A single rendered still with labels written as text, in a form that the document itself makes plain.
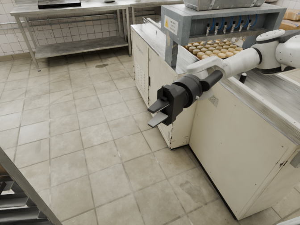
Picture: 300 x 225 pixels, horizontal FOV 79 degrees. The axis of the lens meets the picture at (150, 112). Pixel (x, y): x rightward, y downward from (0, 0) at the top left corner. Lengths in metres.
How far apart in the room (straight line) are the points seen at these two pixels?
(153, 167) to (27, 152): 1.22
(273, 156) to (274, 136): 0.10
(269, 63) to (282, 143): 0.38
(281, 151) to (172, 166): 0.96
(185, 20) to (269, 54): 0.53
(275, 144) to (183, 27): 0.74
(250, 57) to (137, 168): 1.28
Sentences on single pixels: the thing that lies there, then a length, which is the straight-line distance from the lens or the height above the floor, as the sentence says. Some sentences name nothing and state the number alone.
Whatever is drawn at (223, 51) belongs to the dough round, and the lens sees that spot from 1.43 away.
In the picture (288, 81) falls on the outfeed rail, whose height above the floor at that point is 0.89.
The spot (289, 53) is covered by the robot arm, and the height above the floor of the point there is 1.20.
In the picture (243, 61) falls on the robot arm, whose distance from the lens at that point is 0.70.
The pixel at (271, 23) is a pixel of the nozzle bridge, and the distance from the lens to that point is 1.56.
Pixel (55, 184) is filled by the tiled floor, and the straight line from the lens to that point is 1.78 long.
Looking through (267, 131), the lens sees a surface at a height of 0.80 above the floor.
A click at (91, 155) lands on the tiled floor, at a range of 1.84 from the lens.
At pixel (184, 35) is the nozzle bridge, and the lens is 1.13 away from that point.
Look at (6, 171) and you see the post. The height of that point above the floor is 0.99.
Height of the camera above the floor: 1.40
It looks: 39 degrees down
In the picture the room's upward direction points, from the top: straight up
